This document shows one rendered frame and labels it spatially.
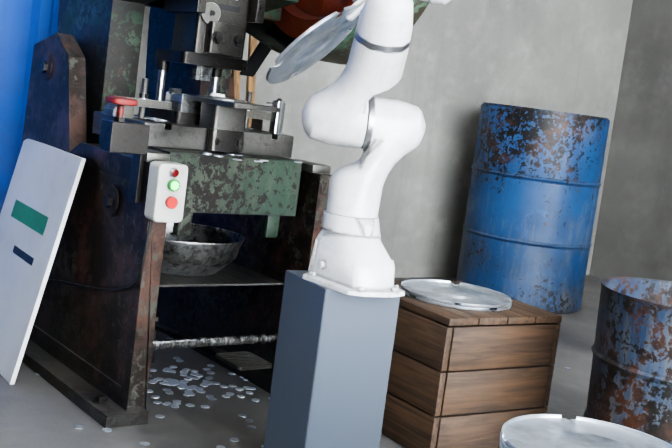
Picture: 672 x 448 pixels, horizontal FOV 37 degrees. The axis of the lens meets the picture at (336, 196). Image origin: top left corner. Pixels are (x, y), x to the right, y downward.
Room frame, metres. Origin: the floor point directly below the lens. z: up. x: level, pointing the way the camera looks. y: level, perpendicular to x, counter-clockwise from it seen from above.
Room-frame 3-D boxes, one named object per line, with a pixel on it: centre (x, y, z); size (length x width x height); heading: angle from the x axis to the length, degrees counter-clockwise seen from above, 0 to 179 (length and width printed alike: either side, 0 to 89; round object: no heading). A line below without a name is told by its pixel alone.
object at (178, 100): (2.70, 0.40, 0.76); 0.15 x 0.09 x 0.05; 128
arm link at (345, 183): (2.09, -0.07, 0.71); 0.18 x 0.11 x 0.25; 97
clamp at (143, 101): (2.60, 0.53, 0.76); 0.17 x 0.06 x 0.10; 128
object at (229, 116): (2.56, 0.29, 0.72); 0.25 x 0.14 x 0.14; 38
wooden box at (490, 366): (2.58, -0.34, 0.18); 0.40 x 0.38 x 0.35; 35
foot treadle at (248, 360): (2.59, 0.32, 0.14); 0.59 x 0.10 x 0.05; 38
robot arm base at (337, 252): (2.05, -0.06, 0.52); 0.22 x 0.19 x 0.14; 30
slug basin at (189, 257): (2.70, 0.40, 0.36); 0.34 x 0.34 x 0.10
